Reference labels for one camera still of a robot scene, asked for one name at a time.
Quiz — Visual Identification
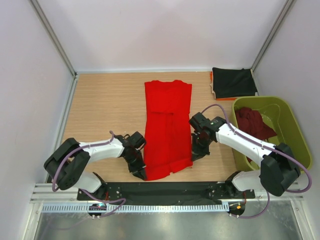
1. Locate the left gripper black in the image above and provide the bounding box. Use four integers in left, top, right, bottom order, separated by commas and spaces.
123, 151, 147, 180

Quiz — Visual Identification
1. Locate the bright red t-shirt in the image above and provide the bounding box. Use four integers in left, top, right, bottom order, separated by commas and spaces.
143, 80, 193, 181

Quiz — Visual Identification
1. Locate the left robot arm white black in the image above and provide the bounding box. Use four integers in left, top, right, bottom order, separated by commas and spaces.
43, 131, 147, 200

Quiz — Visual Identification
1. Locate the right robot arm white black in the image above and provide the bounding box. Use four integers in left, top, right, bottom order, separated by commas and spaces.
189, 112, 301, 198

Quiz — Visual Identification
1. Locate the dark red t-shirt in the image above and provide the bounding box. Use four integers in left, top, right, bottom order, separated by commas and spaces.
235, 107, 277, 140

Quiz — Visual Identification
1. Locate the folded black t-shirt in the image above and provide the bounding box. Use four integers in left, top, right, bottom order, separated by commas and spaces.
212, 67, 258, 98

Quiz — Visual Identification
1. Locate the folded orange t-shirt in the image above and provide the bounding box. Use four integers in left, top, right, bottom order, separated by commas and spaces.
209, 71, 238, 101

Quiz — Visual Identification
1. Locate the green plastic tub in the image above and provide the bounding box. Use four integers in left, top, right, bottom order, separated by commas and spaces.
229, 96, 313, 170

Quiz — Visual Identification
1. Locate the slotted cable duct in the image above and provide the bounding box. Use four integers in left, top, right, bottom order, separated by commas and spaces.
41, 202, 229, 213

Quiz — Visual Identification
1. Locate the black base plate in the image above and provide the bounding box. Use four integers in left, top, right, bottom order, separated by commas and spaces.
77, 181, 256, 204

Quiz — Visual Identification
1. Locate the right aluminium corner post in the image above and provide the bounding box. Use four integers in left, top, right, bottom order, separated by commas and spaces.
251, 0, 296, 72

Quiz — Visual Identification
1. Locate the aluminium corner post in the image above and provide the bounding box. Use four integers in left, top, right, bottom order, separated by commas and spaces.
28, 0, 77, 78
251, 0, 296, 72

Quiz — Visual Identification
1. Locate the left aluminium corner post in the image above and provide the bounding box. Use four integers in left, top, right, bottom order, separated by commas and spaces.
28, 0, 77, 78

